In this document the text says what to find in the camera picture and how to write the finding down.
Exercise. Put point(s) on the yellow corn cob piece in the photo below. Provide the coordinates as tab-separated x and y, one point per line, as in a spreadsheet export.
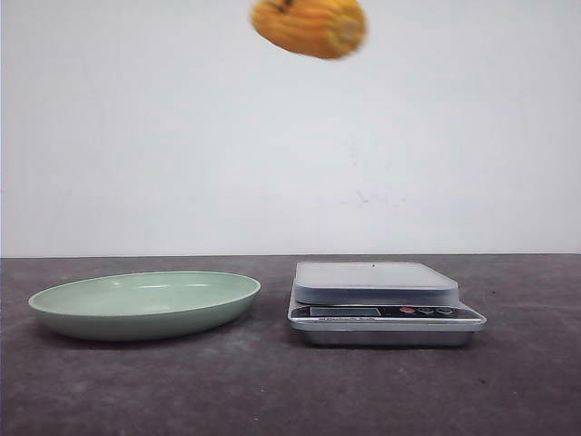
328	30

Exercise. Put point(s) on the silver digital kitchen scale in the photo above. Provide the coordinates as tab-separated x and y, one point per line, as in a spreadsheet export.
394	304

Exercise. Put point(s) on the light green plate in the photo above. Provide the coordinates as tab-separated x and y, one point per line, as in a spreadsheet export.
144	306

